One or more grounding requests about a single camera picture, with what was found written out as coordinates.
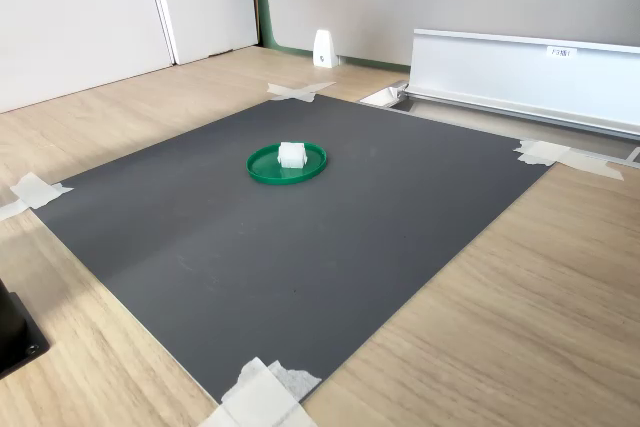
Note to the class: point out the white partition bracket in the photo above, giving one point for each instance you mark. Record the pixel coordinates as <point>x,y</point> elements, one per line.
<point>324,49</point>

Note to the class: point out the green partition trim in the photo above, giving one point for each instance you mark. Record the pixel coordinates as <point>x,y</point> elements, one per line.
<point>267,22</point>

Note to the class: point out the small white plastic terminal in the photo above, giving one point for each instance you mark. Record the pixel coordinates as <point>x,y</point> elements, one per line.
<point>291,156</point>

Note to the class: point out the white board panel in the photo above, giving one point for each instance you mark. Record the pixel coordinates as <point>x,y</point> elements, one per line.
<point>210,2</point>
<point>75,32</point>

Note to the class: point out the small white duct label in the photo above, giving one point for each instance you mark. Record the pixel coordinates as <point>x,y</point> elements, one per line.
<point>562,52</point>

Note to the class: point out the round green lid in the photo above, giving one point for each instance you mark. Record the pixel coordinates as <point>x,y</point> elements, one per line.
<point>265,173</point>

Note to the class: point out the white masking tape strip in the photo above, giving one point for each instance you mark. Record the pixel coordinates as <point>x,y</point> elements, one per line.
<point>322,85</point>
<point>12,210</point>
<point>257,387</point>
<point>280,89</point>
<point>595,164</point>
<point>537,152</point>
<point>42,189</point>
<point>302,379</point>

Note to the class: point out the dark grey table mat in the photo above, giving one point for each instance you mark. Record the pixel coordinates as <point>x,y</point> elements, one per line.
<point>275,257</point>

